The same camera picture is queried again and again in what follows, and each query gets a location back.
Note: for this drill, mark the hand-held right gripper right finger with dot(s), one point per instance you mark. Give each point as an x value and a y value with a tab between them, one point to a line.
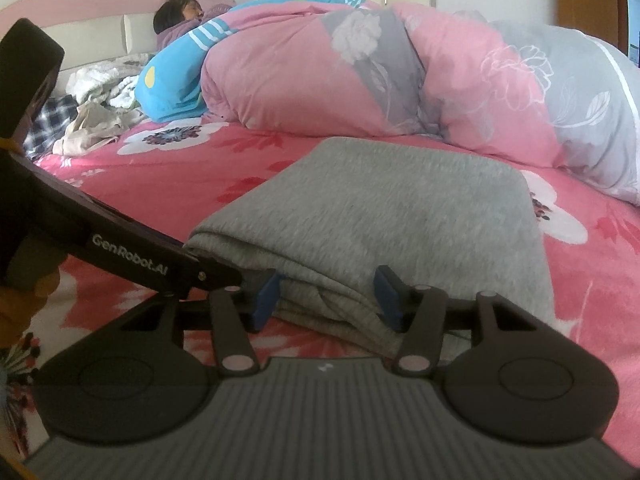
387	300

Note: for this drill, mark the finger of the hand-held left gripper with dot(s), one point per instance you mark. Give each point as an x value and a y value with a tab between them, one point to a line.
217	275

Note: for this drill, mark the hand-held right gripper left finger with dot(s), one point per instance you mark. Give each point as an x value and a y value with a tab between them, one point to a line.
265	300

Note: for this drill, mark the grey hoodie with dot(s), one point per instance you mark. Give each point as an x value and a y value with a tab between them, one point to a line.
375	210

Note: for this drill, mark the person's left hand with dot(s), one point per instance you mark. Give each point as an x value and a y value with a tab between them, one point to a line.
20	310

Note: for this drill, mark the beige garment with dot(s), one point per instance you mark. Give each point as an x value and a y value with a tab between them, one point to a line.
90	130

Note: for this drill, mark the navy white plaid shirt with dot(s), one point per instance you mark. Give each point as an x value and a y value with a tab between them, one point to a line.
55	120

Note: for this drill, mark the white fleece blanket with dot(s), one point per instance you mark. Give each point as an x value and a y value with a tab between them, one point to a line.
100	80

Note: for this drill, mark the blue pillow with yellow dot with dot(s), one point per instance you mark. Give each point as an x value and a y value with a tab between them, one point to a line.
170	85

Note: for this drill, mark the person in purple top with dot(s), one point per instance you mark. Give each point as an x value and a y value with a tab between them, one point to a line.
172	35

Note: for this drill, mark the pink grey floral duvet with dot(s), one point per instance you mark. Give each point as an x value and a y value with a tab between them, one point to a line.
300	75

